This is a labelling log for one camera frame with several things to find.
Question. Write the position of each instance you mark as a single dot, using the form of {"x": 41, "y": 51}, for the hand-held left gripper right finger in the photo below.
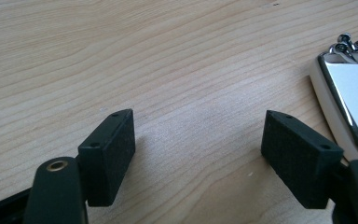
{"x": 298, "y": 155}

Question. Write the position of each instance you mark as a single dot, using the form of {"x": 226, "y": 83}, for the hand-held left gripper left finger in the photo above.
{"x": 107, "y": 158}

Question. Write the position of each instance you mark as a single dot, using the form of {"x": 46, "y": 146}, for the white car key fob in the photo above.
{"x": 351, "y": 102}

